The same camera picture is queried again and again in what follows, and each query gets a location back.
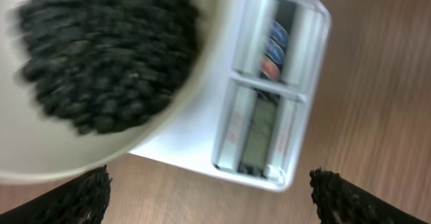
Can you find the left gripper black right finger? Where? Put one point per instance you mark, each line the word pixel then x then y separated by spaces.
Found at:
pixel 341 202

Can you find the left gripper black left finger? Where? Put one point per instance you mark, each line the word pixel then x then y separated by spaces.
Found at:
pixel 83 199

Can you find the white bowl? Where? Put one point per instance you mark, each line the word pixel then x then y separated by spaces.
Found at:
pixel 36 149

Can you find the white digital kitchen scale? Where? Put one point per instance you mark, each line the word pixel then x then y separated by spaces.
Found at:
pixel 248 123

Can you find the black beans in bowl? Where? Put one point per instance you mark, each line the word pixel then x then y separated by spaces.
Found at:
pixel 107 65

